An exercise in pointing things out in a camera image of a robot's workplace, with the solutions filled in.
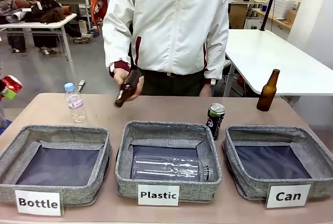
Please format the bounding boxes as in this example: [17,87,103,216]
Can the pair of shoes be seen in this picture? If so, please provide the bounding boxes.
[73,32,94,44]

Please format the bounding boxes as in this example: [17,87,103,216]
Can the black tripod pole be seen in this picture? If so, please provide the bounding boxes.
[260,0,282,31]

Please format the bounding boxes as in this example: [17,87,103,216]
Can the white table with clothes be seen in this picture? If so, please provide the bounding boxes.
[0,13,78,63]

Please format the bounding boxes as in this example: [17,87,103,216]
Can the person's left forearm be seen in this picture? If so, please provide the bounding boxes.
[202,20,230,87]

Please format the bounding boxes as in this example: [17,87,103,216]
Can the person's right hand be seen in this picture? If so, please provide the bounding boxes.
[113,67,145,103]

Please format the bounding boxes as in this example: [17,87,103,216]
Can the pile of clothes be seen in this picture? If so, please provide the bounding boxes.
[0,0,72,24]

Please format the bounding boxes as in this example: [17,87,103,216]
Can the large white table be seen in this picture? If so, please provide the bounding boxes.
[222,28,333,97]

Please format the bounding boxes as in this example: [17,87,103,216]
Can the large clear plastic bottle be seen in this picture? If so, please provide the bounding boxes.
[131,154,216,183]

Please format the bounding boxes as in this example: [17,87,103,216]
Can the white jacket torso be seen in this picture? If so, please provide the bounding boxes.
[103,0,230,76]

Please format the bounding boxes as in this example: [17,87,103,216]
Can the small clear water bottle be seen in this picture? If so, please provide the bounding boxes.
[63,82,87,123]

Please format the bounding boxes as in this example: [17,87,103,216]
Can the white label Bottle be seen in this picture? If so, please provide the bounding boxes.
[14,189,65,217]

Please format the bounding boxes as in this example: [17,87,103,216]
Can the grey fabric basket Bottle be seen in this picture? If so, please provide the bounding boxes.
[0,123,113,210]

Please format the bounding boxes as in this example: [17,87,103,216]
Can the white label Plastic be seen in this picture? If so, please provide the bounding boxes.
[137,183,181,207]

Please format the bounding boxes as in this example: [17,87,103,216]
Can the wooden workbench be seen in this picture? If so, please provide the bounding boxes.
[251,7,293,40]

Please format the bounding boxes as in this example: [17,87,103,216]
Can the white label Can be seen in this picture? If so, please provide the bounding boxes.
[265,183,312,209]

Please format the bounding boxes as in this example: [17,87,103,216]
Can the red and green object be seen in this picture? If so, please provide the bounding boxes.
[1,74,23,95]

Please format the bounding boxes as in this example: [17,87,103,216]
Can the grey fabric basket Plastic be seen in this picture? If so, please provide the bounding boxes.
[114,120,223,204]

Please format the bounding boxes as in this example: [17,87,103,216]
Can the dark trousers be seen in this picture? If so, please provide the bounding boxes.
[140,69,206,97]

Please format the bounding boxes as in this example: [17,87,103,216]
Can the person's left hand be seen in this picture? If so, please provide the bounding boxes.
[199,83,212,97]

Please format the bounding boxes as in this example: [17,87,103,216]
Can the dark blue drink can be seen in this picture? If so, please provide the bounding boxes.
[206,103,226,141]

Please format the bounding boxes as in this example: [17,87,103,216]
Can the grey fabric basket Can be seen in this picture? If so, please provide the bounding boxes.
[221,125,333,201]

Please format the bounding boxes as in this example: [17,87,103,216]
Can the brown glass bottle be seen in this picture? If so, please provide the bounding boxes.
[114,69,144,109]
[256,69,281,112]

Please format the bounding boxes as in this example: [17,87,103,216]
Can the person's right forearm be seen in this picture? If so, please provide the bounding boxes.
[102,5,137,79]

